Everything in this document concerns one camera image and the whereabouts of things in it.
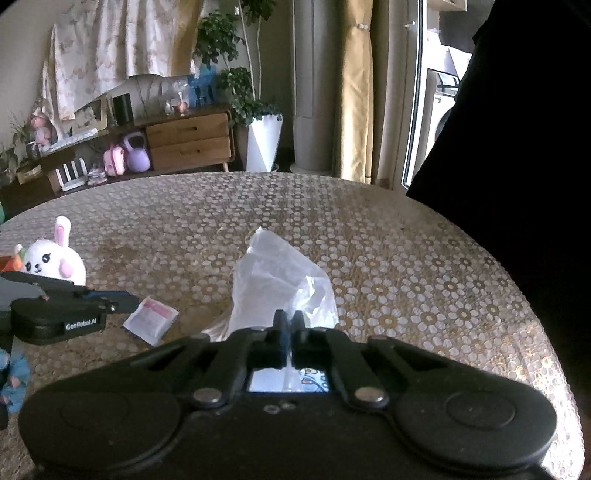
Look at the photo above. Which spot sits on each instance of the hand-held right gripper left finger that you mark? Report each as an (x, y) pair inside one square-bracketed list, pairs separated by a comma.
[(285, 346)]

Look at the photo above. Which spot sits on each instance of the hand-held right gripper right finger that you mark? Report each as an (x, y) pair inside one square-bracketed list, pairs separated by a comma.
[(300, 346)]

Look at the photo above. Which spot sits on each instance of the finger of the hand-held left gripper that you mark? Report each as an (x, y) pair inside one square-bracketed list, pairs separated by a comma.
[(121, 305), (108, 294)]

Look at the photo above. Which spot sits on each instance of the small white pink packet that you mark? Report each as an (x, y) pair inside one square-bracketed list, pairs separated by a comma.
[(150, 321)]

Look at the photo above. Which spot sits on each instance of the white plastic bag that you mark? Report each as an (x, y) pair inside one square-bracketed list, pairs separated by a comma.
[(272, 281)]

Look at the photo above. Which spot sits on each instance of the person's left hand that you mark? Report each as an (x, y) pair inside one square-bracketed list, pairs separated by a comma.
[(16, 376)]

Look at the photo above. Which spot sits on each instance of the white bunny plush with carrot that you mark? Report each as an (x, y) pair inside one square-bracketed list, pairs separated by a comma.
[(46, 258)]

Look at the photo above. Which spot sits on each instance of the white antenna router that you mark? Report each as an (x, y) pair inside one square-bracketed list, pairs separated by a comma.
[(71, 175)]

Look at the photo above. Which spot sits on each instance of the pink bag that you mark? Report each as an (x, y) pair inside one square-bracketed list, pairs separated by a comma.
[(114, 160)]

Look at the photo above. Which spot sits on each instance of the purple kettlebell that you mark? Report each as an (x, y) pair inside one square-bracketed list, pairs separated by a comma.
[(137, 154)]

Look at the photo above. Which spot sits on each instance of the pink doll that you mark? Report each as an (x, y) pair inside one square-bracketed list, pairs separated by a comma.
[(41, 129)]

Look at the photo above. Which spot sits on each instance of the wooden sideboard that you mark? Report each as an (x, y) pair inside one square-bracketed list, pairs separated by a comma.
[(189, 131)]

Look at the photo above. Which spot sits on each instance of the black speaker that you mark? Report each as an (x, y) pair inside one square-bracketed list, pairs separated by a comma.
[(122, 109)]

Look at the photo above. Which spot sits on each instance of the white faceted planter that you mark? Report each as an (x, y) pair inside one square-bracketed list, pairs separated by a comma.
[(264, 145)]

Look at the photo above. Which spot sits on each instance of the white figure toy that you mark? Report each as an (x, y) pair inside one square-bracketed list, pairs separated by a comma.
[(176, 104)]

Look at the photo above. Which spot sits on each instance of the blue toy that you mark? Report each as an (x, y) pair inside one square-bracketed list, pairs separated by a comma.
[(203, 87)]

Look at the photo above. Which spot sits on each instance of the tall green potted plant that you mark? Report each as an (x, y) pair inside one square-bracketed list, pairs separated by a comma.
[(231, 83)]

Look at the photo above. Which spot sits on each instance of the hanging floral cloth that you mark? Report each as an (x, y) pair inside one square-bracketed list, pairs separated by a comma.
[(115, 41)]

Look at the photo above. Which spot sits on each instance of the grey tower air conditioner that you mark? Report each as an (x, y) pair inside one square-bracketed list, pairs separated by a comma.
[(318, 92)]

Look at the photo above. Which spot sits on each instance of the golden curtain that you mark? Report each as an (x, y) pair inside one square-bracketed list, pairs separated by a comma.
[(358, 92)]

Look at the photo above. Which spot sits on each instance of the dark cloth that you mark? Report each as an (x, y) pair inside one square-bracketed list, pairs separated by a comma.
[(531, 161)]

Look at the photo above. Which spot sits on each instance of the picture frame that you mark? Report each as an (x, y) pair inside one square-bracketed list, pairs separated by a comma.
[(90, 115)]

